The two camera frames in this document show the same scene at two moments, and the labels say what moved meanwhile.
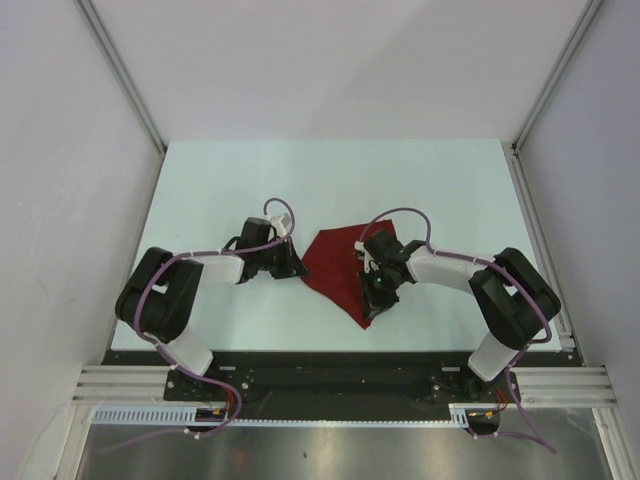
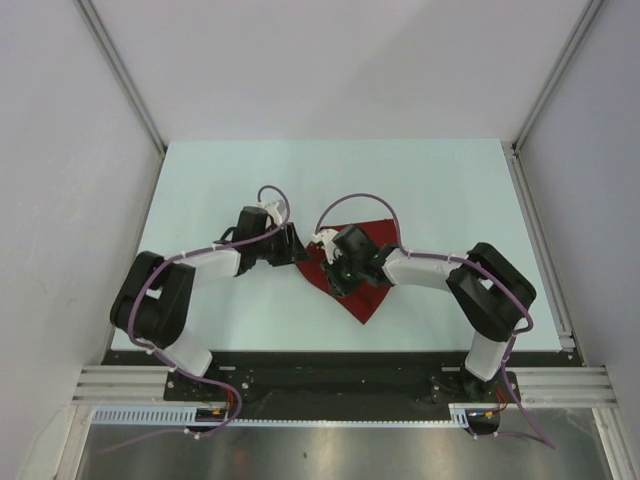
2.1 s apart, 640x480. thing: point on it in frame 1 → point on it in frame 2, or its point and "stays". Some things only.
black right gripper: x=374 y=303 → x=335 y=284
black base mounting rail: x=348 y=385 stays
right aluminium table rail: x=574 y=384 stays
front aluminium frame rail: x=124 y=385 stays
